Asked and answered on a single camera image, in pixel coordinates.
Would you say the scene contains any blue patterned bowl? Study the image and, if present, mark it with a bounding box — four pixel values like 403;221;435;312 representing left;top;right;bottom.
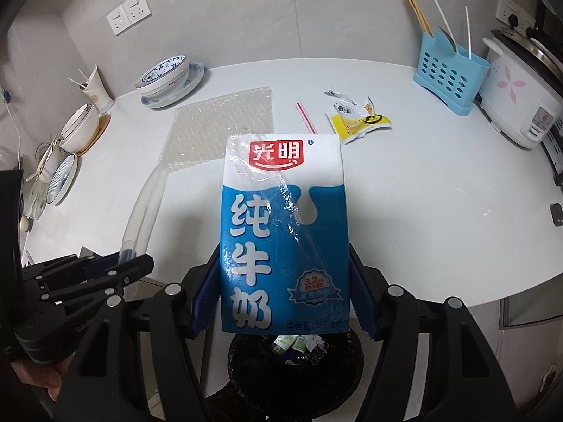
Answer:
135;55;190;91

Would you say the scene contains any blue white milk carton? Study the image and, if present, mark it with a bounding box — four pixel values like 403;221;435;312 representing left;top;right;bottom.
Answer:
219;133;353;335

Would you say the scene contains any person's left hand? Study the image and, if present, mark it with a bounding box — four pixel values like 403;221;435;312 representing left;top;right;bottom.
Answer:
10;357;67;402

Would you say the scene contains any bubble wrap sheet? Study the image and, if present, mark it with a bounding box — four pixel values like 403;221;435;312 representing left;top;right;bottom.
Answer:
160;87;276;172

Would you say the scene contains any white cup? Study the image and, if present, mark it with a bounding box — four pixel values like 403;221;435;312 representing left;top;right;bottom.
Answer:
80;65;116;113

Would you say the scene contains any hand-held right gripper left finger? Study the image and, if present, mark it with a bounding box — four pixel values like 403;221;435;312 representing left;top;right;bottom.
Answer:
55;243;221;422

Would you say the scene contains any blue utensil holder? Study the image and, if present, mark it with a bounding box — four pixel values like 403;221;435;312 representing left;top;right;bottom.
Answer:
413;31;491;116

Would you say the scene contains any yellow snack wrapper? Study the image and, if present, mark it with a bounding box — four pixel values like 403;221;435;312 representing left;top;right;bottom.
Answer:
326;99;393;145

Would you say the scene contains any wooden chopstick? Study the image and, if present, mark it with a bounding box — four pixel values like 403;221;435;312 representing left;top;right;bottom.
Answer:
408;0;435;37
404;0;431;38

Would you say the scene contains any pink straw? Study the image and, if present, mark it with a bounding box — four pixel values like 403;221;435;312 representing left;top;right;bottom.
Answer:
296;102;317;135

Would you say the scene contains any green white milk carton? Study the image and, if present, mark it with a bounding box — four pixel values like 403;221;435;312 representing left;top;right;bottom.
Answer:
270;336;309;354

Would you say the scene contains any white wall socket with plug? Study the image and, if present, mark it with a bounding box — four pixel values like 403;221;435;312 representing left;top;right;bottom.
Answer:
496;0;535;27

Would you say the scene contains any metal spoon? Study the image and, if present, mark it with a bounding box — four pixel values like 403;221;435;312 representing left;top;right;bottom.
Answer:
440;26;461;52

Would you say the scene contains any black trash bin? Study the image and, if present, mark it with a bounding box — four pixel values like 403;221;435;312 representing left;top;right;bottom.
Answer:
207;332;366;422

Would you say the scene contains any white cable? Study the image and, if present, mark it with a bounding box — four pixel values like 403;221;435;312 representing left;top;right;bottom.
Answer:
0;94;24;172

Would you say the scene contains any blue striped plate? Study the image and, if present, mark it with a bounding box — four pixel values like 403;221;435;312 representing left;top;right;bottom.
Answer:
46;153;80;206

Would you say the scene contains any blue patterned plate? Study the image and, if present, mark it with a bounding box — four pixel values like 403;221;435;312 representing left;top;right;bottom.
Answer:
141;62;205;109

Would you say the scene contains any white bowl with dark rim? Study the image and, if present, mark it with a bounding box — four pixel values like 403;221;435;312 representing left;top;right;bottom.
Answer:
59;103;98;139
60;114;101;152

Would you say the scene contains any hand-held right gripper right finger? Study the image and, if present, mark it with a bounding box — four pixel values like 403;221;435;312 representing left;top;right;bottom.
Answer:
349;243;517;422

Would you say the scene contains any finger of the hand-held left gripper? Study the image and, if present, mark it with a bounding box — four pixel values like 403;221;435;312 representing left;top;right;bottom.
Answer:
37;254;156;305
22;252;120;284

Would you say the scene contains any clear plastic tube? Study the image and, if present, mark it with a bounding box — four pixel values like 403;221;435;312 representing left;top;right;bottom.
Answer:
120;162;170;264

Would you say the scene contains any white plastic spoon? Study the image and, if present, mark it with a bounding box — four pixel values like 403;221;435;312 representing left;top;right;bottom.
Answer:
432;0;455;39
464;6;473;60

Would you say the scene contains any wooden coaster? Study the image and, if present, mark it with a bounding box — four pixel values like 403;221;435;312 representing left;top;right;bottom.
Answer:
75;114;110;156

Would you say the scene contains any white bowl with red mark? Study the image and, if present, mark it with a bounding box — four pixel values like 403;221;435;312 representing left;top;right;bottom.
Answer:
138;77;191;96

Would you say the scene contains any white rice cooker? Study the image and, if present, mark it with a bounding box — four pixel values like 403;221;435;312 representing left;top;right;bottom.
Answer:
477;28;563;149

